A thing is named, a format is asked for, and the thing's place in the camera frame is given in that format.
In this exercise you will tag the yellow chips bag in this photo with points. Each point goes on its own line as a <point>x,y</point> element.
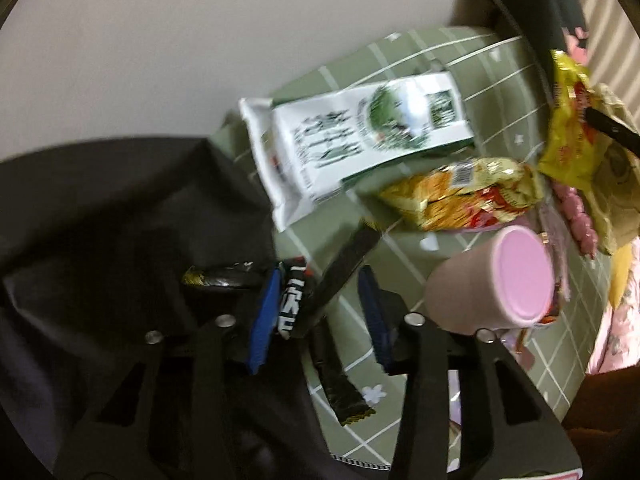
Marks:
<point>573,148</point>

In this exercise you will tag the small black wrapper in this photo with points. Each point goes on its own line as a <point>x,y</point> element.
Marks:
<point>344,399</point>

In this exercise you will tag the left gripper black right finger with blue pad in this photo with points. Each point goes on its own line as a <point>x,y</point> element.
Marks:
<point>470,411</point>

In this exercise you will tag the pink cylindrical cup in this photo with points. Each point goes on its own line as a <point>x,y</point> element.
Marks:
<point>506,282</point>

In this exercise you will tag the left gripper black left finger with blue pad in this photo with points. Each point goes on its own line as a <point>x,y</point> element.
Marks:
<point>170,416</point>

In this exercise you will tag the beige paper bag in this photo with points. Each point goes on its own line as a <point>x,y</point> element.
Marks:
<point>614,194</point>

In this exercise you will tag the black pillow pink dots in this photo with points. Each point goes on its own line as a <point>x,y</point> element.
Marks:
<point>548,26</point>

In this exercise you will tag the green checkered bed sheet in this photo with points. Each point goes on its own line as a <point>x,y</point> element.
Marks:
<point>505,105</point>

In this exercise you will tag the yellow red noodle packet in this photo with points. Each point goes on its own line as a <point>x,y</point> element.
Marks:
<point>477,194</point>

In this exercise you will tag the white green snack package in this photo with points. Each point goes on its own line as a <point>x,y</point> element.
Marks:
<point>306,150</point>

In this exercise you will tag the black trash bag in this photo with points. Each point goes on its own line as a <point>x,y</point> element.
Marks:
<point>109,248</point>

